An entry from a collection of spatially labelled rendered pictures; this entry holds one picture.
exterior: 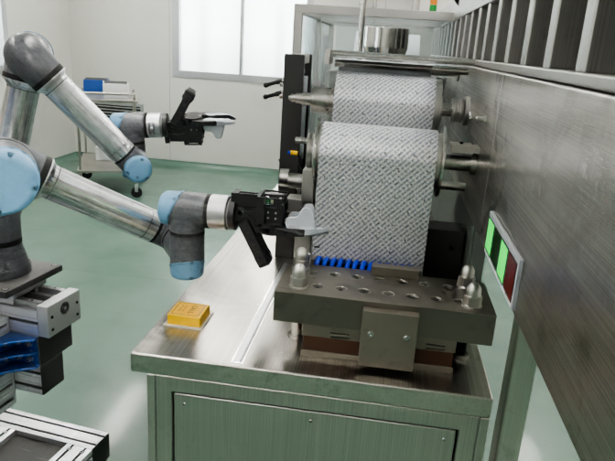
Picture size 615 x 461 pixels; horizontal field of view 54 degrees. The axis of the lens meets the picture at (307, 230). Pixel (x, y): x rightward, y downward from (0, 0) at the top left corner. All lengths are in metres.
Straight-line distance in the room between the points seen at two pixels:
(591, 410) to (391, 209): 0.76
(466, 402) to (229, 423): 0.44
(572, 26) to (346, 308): 0.59
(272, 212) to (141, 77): 6.17
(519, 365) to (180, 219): 0.86
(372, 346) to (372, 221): 0.28
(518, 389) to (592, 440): 1.03
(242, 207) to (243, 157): 5.81
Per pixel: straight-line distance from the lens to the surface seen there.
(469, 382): 1.16
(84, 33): 7.62
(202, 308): 1.29
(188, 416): 1.22
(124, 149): 1.73
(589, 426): 0.57
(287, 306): 1.12
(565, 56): 0.86
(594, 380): 0.56
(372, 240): 1.26
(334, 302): 1.10
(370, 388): 1.11
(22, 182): 1.20
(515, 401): 1.60
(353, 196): 1.24
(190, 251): 1.31
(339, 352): 1.16
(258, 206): 1.24
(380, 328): 1.10
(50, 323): 1.73
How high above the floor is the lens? 1.47
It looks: 17 degrees down
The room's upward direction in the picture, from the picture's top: 4 degrees clockwise
